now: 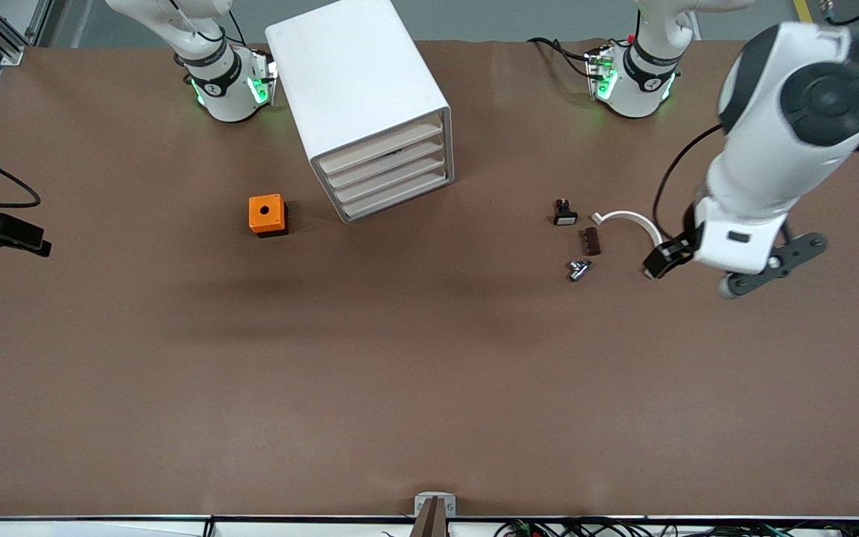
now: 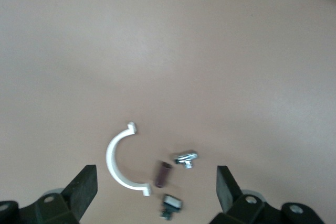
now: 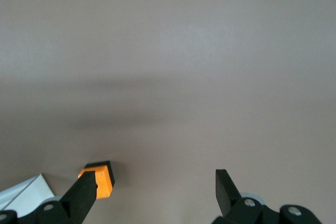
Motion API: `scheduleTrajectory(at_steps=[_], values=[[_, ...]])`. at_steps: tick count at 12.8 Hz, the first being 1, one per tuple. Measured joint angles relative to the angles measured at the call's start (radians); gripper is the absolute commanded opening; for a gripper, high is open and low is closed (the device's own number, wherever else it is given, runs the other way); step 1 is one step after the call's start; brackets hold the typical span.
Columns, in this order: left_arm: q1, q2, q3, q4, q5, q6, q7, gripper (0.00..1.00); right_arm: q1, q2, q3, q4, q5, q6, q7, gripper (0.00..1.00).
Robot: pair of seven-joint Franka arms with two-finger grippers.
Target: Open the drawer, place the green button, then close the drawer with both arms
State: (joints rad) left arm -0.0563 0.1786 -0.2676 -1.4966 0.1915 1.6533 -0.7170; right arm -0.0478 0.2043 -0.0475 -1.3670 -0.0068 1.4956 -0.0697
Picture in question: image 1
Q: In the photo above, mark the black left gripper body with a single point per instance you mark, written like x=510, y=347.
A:
x=681, y=247

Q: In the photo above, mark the white plastic drawer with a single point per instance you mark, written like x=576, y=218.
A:
x=397, y=198
x=388, y=165
x=381, y=149
x=392, y=181

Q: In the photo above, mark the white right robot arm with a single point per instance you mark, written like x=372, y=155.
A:
x=221, y=89

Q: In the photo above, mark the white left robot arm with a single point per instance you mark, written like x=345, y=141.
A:
x=765, y=171

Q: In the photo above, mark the white drawer cabinet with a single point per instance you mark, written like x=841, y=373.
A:
x=355, y=74

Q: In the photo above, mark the brown terminal block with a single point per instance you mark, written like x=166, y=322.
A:
x=591, y=242

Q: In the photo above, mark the base connector box green light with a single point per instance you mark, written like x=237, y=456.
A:
x=601, y=74
x=262, y=78

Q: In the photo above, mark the orange box with hole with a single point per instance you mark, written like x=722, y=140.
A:
x=273, y=218

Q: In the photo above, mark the brown table mat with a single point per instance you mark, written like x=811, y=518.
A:
x=429, y=373

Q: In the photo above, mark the white curved bracket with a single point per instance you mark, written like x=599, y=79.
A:
x=634, y=217

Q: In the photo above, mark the silver key switch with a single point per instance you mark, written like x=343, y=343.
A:
x=579, y=270

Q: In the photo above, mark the white table edge rail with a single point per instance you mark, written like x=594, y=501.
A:
x=101, y=526

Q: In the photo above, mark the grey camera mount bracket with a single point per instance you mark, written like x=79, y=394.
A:
x=435, y=506

